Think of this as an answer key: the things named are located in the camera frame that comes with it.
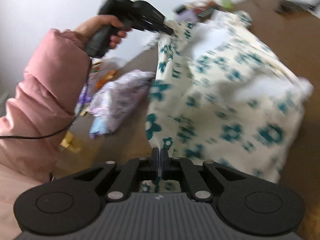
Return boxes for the pink floral satin garment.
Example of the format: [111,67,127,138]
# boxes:
[87,69,156,134]

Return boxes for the plastic bag of snacks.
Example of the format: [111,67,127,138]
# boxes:
[88,57,126,92]

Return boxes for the black tissue box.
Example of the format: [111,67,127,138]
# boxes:
[173,0,220,23]

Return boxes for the blue purple trimmed garment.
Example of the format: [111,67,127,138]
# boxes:
[89,117,111,139]

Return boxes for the pink jacket sleeve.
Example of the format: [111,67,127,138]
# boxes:
[1,29,89,239]

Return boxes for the cream green floral garment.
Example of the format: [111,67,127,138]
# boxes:
[145,11,313,183]

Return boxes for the purple tissue pack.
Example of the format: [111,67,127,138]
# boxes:
[74,84,94,116]

